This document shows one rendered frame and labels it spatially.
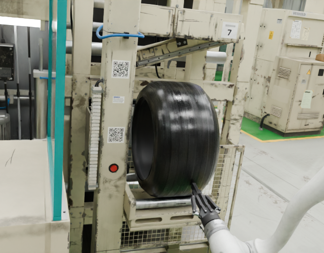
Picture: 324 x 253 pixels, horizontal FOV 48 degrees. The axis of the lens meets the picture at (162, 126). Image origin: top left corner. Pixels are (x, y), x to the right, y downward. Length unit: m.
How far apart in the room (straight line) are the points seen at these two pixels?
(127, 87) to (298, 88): 4.84
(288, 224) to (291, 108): 4.96
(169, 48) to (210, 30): 0.25
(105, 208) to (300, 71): 4.83
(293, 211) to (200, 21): 1.05
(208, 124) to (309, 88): 4.90
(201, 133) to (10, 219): 0.89
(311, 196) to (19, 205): 0.86
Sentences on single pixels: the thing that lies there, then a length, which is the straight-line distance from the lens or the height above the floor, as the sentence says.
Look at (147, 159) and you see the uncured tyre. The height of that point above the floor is 0.98.
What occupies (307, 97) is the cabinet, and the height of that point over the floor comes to 0.67.
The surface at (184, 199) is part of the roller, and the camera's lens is 1.79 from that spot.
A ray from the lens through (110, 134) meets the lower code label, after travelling 1.62.
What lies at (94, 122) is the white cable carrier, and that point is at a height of 1.27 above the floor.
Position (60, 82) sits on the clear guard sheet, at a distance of 0.79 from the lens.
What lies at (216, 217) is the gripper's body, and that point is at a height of 1.02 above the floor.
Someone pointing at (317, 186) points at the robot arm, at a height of 1.29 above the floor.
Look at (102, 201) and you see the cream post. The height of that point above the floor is 0.89.
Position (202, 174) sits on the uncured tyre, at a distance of 1.62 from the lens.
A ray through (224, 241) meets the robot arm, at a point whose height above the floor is 1.00.
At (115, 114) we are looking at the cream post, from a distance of 1.60.
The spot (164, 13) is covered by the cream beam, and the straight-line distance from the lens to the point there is 1.85.
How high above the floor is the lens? 1.76
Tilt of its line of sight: 17 degrees down
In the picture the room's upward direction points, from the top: 6 degrees clockwise
